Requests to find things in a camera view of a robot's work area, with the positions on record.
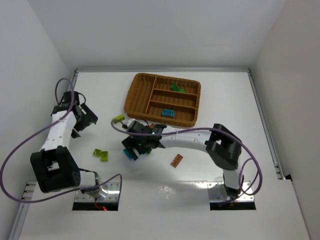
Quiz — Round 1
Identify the cyan long lego brick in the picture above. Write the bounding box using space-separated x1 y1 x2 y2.
123 149 134 161

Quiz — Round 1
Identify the cyan patterned round lego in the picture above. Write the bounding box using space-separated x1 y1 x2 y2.
161 109 175 118

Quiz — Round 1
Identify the dark green lego block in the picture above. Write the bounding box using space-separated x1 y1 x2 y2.
170 84 180 92

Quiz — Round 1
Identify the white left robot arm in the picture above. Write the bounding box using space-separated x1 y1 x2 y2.
30 91 104 199

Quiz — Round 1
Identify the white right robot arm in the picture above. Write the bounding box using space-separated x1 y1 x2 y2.
121 118 242 200

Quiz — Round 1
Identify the green shiny lego brick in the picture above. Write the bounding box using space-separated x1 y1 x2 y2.
145 148 152 155

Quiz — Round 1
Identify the lime long lego brick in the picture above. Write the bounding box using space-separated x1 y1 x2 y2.
113 114 125 124

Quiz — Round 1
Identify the lime lego brick right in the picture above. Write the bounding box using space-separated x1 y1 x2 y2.
100 151 109 162

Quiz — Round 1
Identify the brown lego brick lone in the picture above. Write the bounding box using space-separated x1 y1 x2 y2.
170 154 183 168

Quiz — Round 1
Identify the brown wicker divided basket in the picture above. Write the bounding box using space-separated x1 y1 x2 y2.
124 73 201 128

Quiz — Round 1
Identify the lime lego brick left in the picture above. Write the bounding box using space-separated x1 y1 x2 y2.
93 149 102 157

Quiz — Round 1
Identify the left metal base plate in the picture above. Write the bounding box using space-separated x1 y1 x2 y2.
74 181 121 203

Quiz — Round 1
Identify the metal base plate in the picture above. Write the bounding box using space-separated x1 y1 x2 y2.
207 181 255 204
74 181 121 203

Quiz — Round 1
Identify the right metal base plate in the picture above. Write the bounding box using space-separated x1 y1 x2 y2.
207 181 255 204

